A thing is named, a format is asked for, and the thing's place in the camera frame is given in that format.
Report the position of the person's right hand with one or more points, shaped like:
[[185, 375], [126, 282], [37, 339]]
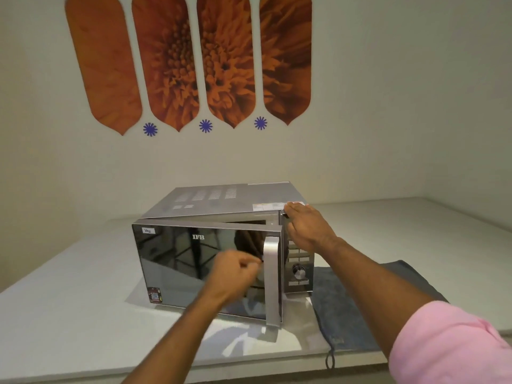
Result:
[[310, 229]]

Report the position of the person's left hand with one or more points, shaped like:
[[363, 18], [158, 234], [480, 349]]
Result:
[[230, 275]]

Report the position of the person's right thumb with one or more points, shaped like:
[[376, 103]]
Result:
[[292, 229]]

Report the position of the person's left fingers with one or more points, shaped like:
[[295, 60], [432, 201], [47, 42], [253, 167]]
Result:
[[250, 263]]

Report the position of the silver microwave oven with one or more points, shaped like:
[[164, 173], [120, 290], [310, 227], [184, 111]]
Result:
[[208, 201]]

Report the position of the person's right forearm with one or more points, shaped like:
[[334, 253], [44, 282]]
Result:
[[376, 291]]

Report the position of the person's left forearm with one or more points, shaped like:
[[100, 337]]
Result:
[[176, 343]]

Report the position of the silver microwave control knob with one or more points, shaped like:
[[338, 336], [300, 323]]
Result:
[[299, 271]]

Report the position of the black glass microwave door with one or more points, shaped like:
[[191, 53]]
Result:
[[176, 255]]

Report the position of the blue grey cloth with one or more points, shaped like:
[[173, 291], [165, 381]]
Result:
[[340, 311]]

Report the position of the pink shirt sleeve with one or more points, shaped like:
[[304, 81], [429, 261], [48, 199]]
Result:
[[448, 347]]

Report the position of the orange flower wall panel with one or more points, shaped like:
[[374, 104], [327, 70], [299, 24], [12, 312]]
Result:
[[170, 63], [228, 63], [286, 59]]

